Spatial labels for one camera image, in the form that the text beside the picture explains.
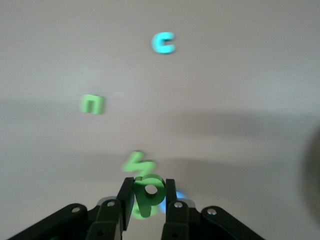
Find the green foam small n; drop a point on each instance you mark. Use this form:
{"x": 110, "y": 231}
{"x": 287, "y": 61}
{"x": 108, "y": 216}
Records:
{"x": 86, "y": 105}

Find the blue foam letter O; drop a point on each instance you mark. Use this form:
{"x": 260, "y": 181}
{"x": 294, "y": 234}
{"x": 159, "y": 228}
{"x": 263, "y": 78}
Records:
{"x": 182, "y": 195}

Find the green foam letter P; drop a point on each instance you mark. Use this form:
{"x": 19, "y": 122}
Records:
{"x": 143, "y": 200}

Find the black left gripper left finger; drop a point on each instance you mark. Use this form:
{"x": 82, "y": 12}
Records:
{"x": 105, "y": 222}

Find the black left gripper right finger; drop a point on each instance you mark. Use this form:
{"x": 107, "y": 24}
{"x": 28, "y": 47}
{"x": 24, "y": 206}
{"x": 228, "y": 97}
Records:
{"x": 180, "y": 222}

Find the teal foam letter C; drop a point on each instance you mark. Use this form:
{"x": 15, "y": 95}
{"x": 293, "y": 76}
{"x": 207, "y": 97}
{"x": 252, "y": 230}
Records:
{"x": 156, "y": 43}

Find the green foam capital N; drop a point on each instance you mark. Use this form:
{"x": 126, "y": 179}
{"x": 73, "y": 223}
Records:
{"x": 138, "y": 166}

